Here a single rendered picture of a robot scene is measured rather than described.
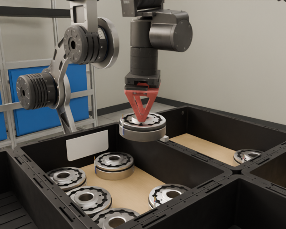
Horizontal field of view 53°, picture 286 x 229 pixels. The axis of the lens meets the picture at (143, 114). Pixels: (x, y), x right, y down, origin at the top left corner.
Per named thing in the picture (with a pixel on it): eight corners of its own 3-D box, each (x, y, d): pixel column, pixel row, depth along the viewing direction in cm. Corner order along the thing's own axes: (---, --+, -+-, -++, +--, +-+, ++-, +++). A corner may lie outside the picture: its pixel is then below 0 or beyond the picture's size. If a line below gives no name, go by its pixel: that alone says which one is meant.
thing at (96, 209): (52, 199, 59) (52, 196, 59) (95, 183, 65) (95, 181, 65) (74, 224, 51) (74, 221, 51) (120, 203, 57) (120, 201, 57)
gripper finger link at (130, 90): (159, 115, 65) (160, 74, 62) (156, 126, 58) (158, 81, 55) (129, 113, 66) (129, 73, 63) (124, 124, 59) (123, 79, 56)
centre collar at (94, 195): (69, 198, 58) (69, 195, 58) (91, 190, 61) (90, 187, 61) (81, 209, 55) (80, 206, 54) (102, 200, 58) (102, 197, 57)
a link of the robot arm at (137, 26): (145, 16, 60) (124, 15, 56) (170, 16, 56) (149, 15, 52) (144, 49, 62) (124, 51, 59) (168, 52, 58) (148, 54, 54)
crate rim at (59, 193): (12, 156, 67) (11, 146, 66) (118, 128, 85) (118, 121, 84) (102, 258, 37) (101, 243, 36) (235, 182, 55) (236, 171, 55)
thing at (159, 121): (110, 119, 64) (110, 117, 64) (145, 111, 70) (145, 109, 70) (139, 133, 57) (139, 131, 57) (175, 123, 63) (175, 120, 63)
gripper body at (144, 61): (160, 77, 65) (161, 44, 63) (157, 88, 55) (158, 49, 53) (132, 76, 66) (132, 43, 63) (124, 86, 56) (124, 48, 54)
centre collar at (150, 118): (127, 118, 64) (127, 116, 63) (144, 114, 67) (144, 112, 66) (140, 125, 60) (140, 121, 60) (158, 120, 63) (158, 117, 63)
